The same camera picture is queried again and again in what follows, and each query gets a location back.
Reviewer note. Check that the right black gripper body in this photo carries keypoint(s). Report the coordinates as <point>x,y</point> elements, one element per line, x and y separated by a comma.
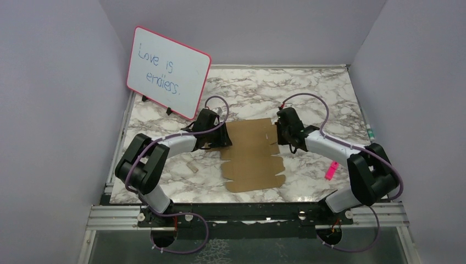
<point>282,134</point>

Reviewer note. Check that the brown cardboard box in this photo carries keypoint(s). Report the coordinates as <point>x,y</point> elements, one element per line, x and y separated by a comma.
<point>252,161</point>

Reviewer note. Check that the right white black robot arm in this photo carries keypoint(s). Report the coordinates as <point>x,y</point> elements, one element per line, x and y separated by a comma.
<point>371,175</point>

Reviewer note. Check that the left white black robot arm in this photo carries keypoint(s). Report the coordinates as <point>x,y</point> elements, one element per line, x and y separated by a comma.
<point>142,164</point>

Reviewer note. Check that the small cork stopper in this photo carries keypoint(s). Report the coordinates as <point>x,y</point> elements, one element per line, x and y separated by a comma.
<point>192,167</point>

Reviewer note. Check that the pink marker pen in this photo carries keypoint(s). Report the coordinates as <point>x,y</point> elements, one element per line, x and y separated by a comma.
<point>331,170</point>

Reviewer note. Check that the green capped marker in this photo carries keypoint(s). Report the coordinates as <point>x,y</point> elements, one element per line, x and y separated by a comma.
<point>370,133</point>

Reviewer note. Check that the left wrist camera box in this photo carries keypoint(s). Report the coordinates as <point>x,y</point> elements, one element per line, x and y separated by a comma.
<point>218,110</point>

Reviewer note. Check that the white board with pink frame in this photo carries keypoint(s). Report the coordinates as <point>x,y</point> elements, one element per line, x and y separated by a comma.
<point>167,72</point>

